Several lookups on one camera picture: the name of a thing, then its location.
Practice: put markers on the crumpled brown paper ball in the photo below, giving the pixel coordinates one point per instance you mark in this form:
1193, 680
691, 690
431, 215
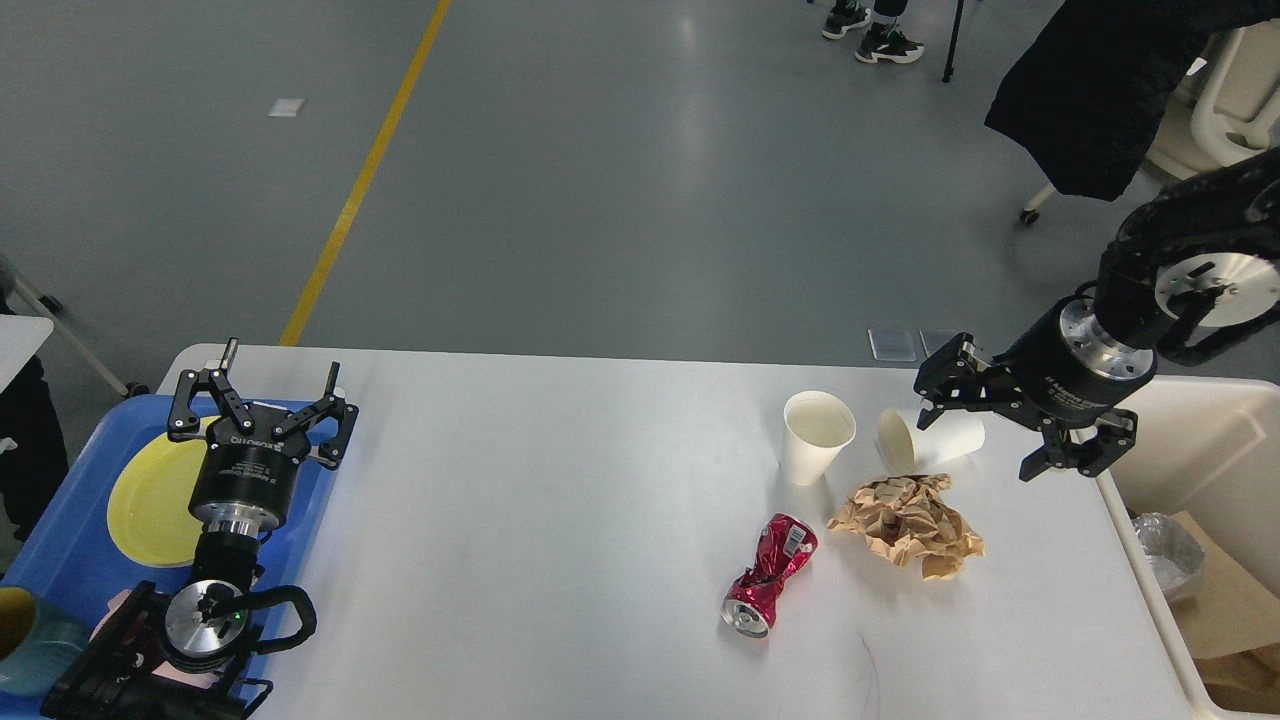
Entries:
904, 519

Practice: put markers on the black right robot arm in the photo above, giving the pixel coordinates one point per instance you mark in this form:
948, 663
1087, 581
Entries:
1189, 275

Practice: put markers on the white side table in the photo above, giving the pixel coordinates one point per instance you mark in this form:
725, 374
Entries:
24, 335

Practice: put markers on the white office chair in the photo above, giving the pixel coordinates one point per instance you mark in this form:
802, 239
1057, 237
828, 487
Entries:
1226, 108

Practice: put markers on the crushed red soda can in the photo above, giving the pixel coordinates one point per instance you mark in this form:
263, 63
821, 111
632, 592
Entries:
784, 547

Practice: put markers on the white paper cup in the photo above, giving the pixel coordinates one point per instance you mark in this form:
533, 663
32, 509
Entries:
817, 426

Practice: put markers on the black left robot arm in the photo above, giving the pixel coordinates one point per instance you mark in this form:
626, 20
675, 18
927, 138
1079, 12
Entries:
184, 655

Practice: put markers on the yellow plastic plate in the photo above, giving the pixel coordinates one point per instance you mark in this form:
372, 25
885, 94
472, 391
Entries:
148, 517

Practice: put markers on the person in black clothes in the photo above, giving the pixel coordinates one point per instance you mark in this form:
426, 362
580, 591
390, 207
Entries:
884, 39

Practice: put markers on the silver foil bag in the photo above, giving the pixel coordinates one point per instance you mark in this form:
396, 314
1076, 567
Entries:
1174, 555

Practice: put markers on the brown paper bag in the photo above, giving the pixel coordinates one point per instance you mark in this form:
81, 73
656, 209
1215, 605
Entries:
1223, 641

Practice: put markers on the white lid behind gripper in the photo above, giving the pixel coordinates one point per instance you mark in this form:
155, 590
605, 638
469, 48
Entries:
906, 449

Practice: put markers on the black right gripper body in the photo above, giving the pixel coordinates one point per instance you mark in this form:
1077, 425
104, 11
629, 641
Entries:
1070, 367

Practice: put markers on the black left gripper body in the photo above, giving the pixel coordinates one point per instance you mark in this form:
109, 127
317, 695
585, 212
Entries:
254, 475

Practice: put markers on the black tripod leg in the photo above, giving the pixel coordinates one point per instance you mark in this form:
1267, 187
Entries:
949, 67

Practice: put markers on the blue plastic tray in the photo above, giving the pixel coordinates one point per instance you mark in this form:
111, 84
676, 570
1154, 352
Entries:
70, 559

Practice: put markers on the teal mug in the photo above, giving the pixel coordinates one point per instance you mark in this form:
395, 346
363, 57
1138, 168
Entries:
39, 642

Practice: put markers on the pink ribbed mug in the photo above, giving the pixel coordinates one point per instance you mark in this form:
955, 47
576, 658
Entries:
120, 600

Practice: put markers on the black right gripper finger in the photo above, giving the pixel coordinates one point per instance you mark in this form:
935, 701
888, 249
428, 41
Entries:
957, 377
1116, 434

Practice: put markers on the white plastic bin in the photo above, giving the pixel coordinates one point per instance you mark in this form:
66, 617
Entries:
1209, 447

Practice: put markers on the black jacket on chair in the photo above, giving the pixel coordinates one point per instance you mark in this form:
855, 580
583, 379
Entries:
1086, 98

